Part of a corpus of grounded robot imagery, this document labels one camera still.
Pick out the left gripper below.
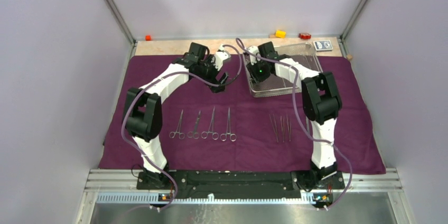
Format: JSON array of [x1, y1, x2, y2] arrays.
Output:
[[197, 54, 228, 93]]

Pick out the metal mesh instrument tray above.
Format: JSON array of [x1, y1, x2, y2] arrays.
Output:
[[245, 43, 323, 98]]

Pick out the purple cloth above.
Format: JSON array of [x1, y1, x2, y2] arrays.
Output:
[[98, 54, 386, 175]]

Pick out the steel curved tweezers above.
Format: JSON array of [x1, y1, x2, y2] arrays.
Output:
[[280, 116, 285, 143]]

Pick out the steel forceps clamp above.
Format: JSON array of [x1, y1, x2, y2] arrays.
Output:
[[201, 107, 219, 141]]

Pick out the blue playing card deck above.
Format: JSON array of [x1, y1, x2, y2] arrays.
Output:
[[313, 40, 333, 52]]

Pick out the small steel hemostat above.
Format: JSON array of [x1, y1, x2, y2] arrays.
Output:
[[169, 109, 185, 139]]

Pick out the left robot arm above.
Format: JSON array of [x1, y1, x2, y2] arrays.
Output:
[[122, 42, 231, 189]]

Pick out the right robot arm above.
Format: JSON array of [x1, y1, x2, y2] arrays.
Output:
[[240, 42, 342, 188]]

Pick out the yellow small block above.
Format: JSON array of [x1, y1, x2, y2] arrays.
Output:
[[275, 30, 286, 39]]

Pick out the red small block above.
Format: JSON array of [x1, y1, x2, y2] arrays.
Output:
[[298, 32, 312, 40]]

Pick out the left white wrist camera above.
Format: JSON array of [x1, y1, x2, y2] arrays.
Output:
[[212, 44, 231, 71]]

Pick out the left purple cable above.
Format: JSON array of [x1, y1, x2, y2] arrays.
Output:
[[120, 44, 244, 212]]

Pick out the purple cable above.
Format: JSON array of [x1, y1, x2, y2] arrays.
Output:
[[235, 38, 353, 211], [120, 44, 244, 212]]

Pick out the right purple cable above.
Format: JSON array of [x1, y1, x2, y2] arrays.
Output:
[[235, 38, 353, 211]]

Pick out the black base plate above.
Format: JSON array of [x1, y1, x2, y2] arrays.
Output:
[[136, 170, 346, 200]]

